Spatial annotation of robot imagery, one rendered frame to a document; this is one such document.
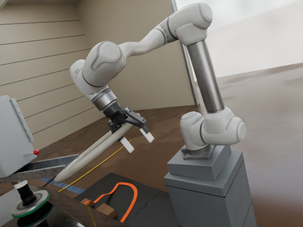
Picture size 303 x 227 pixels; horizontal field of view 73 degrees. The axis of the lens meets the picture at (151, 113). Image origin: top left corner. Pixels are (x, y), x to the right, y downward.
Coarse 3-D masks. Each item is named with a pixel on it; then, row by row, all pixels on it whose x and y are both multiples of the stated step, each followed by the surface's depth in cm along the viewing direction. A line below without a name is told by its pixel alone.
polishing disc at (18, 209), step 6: (36, 192) 139; (42, 192) 137; (42, 198) 129; (18, 204) 130; (30, 204) 126; (36, 204) 124; (12, 210) 126; (18, 210) 123; (24, 210) 121; (30, 210) 121
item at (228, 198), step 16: (240, 160) 134; (176, 176) 132; (224, 176) 119; (240, 176) 132; (176, 192) 133; (192, 192) 125; (208, 192) 117; (224, 192) 111; (240, 192) 131; (176, 208) 139; (192, 208) 130; (208, 208) 122; (224, 208) 114; (240, 208) 129; (192, 224) 136; (208, 224) 127; (224, 224) 119; (240, 224) 127; (256, 224) 153
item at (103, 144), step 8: (120, 128) 82; (128, 128) 84; (104, 136) 122; (112, 136) 79; (120, 136) 81; (96, 144) 120; (104, 144) 77; (112, 144) 79; (88, 152) 117; (96, 152) 76; (80, 160) 77; (88, 160) 76; (64, 168) 103; (72, 168) 77; (80, 168) 76; (56, 176) 91; (64, 176) 78
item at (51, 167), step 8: (48, 160) 121; (56, 160) 119; (64, 160) 117; (72, 160) 115; (24, 168) 129; (32, 168) 127; (40, 168) 124; (48, 168) 107; (56, 168) 105; (16, 176) 116; (24, 176) 114; (32, 176) 112; (40, 176) 110; (48, 176) 109
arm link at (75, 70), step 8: (72, 64) 79; (80, 64) 78; (72, 72) 79; (80, 72) 76; (80, 80) 76; (80, 88) 80; (88, 88) 77; (96, 88) 77; (104, 88) 80; (88, 96) 81
